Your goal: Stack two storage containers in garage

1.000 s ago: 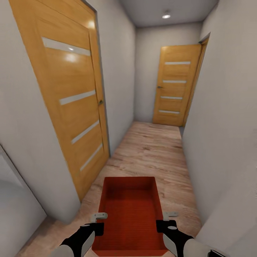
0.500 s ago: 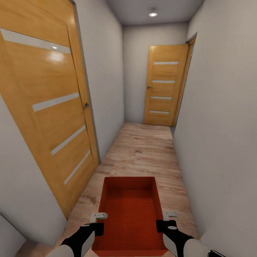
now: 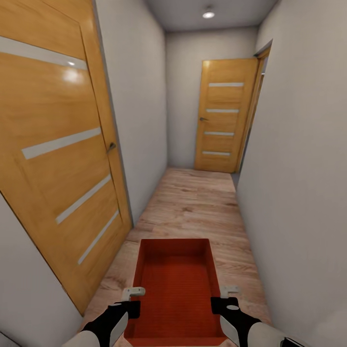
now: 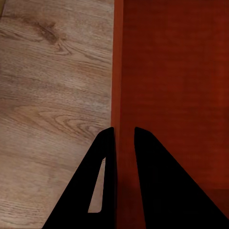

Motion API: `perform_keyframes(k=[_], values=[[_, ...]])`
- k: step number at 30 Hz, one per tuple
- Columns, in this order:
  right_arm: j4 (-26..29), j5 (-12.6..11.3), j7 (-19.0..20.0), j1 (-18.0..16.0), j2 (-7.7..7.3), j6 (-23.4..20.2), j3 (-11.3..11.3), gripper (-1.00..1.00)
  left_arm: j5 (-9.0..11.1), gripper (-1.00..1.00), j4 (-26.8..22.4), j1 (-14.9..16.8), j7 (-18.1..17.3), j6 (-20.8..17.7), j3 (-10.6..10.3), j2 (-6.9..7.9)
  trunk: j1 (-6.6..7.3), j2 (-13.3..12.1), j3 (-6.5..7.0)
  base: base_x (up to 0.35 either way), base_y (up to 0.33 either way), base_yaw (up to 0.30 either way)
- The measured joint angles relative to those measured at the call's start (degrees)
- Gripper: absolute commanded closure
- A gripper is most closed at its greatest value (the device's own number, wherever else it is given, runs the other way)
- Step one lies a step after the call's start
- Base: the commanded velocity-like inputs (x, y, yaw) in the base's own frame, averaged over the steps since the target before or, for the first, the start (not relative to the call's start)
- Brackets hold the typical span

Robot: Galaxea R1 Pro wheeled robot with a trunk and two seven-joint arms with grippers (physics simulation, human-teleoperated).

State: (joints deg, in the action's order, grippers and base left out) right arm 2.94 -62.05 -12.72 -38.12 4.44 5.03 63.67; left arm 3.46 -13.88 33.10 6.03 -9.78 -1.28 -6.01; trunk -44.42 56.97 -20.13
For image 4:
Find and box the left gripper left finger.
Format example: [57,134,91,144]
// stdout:
[42,127,115,229]

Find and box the storage box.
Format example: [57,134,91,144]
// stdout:
[111,0,229,229]

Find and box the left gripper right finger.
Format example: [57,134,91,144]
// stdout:
[134,127,229,229]

